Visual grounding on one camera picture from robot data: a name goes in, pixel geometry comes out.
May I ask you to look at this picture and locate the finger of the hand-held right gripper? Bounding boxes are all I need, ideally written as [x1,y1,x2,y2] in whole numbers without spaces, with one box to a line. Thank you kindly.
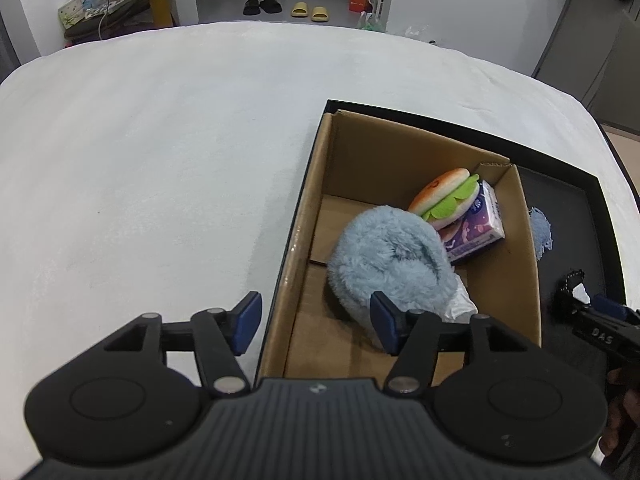
[592,295,640,324]
[569,304,640,359]

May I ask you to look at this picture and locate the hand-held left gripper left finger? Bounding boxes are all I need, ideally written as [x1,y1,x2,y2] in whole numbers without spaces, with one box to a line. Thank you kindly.
[102,291,264,396]

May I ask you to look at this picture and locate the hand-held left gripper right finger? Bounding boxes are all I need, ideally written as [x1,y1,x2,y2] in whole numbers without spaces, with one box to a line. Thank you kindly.
[369,291,544,396]

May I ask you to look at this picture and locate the fluffy light blue plush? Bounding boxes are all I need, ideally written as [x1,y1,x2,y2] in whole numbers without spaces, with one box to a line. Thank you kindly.
[326,205,461,354]

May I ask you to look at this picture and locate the white tissue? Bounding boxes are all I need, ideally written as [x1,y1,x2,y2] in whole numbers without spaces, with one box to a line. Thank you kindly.
[440,285,481,324]

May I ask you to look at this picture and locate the black tray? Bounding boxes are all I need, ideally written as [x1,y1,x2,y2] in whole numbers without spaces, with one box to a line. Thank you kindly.
[256,99,630,391]

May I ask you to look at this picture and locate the blue tissue pack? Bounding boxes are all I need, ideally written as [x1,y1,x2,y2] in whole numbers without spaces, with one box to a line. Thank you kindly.
[437,180,506,265]

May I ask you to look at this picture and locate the burger plush toy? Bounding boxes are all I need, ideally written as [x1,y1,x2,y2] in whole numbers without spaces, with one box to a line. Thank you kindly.
[407,168,481,232]

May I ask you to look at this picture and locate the brown cardboard box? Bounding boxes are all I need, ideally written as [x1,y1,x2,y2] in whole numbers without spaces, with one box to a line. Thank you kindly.
[260,109,544,380]

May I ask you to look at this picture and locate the person's right hand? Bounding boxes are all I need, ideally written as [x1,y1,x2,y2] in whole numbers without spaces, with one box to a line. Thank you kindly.
[599,365,640,457]

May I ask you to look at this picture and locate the small denim pouch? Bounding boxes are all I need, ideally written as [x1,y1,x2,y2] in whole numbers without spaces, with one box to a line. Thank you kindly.
[529,207,554,261]

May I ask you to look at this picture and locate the grey leaning board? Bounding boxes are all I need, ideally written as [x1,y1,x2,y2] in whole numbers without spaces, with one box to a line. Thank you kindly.
[580,9,640,137]

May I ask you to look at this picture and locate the grey door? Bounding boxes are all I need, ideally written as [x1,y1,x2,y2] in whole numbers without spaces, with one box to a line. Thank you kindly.
[531,0,623,83]

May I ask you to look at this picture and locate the clear plastic bag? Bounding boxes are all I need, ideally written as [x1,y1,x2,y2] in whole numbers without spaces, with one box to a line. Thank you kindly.
[404,24,439,44]

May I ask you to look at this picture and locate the green plastic bag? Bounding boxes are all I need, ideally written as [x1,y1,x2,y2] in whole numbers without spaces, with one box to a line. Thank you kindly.
[355,9,386,33]

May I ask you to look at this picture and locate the cluttered pile of bags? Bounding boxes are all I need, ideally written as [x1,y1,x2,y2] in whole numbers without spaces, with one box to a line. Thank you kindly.
[57,0,152,42]

